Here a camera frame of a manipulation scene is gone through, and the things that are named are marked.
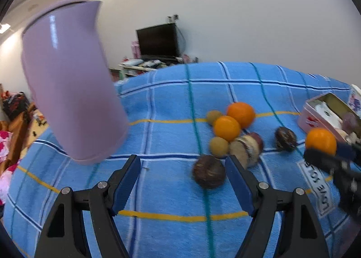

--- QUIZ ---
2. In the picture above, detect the tan brown fruit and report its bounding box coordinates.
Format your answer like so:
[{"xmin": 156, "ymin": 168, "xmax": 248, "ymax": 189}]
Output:
[{"xmin": 228, "ymin": 135, "xmax": 258, "ymax": 168}]

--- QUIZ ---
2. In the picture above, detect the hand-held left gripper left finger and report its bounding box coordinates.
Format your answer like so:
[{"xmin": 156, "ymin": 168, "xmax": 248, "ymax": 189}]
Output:
[{"xmin": 34, "ymin": 154, "xmax": 141, "ymax": 258}]

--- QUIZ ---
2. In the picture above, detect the lilac plastic cup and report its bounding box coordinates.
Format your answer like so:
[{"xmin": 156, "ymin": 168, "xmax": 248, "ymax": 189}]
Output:
[{"xmin": 21, "ymin": 0, "xmax": 130, "ymax": 165}]

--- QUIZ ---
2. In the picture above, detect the pink tin box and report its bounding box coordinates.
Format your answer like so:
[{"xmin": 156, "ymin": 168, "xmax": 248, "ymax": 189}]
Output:
[{"xmin": 297, "ymin": 92, "xmax": 361, "ymax": 146}]

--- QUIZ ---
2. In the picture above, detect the blue plaid blanket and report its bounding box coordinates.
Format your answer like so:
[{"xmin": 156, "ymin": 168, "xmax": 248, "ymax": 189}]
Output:
[{"xmin": 3, "ymin": 62, "xmax": 361, "ymax": 258}]

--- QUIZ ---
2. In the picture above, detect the orange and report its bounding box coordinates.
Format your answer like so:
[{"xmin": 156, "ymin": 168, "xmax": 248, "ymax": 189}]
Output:
[
  {"xmin": 213, "ymin": 115, "xmax": 242, "ymax": 140},
  {"xmin": 226, "ymin": 102, "xmax": 256, "ymax": 129},
  {"xmin": 305, "ymin": 128, "xmax": 337, "ymax": 156}
]

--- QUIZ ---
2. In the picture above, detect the black television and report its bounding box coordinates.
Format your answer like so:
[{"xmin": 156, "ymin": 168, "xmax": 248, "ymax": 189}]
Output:
[{"xmin": 136, "ymin": 23, "xmax": 182, "ymax": 57}]

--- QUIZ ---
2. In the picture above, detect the white mug with purple print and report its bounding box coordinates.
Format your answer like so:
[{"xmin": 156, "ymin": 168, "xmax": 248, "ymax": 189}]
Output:
[{"xmin": 348, "ymin": 84, "xmax": 361, "ymax": 114}]

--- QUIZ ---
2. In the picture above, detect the small yellow-green fruit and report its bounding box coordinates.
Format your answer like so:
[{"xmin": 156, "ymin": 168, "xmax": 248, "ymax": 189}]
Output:
[
  {"xmin": 207, "ymin": 110, "xmax": 223, "ymax": 126},
  {"xmin": 209, "ymin": 137, "xmax": 229, "ymax": 157}
]

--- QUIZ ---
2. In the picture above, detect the dark mottled passion fruit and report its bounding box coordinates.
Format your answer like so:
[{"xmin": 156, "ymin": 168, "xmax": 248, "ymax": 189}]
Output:
[
  {"xmin": 192, "ymin": 155, "xmax": 226, "ymax": 190},
  {"xmin": 275, "ymin": 127, "xmax": 297, "ymax": 152}
]

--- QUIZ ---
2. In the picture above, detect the purple passion fruit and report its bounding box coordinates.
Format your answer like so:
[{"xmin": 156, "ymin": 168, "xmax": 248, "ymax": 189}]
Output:
[
  {"xmin": 248, "ymin": 132, "xmax": 265, "ymax": 160},
  {"xmin": 342, "ymin": 113, "xmax": 361, "ymax": 131}
]

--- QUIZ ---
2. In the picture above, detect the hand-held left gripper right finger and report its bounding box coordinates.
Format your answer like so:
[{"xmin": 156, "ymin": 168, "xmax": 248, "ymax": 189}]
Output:
[{"xmin": 225, "ymin": 154, "xmax": 330, "ymax": 258}]

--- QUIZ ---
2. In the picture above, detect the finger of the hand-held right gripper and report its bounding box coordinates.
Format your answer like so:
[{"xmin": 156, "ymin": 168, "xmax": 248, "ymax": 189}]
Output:
[
  {"xmin": 337, "ymin": 142, "xmax": 361, "ymax": 163},
  {"xmin": 303, "ymin": 147, "xmax": 353, "ymax": 175}
]

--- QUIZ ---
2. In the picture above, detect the pink floral cushion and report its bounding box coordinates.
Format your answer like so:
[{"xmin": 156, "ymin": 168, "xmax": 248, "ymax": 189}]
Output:
[{"xmin": 0, "ymin": 130, "xmax": 14, "ymax": 163}]

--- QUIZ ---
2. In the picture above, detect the red and black bag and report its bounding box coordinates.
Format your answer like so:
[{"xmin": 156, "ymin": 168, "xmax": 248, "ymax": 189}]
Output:
[{"xmin": 1, "ymin": 91, "xmax": 30, "ymax": 120}]

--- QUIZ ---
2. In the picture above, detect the cluttered television stand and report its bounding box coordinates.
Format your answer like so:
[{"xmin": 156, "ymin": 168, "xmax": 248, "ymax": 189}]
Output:
[{"xmin": 118, "ymin": 55, "xmax": 201, "ymax": 81}]

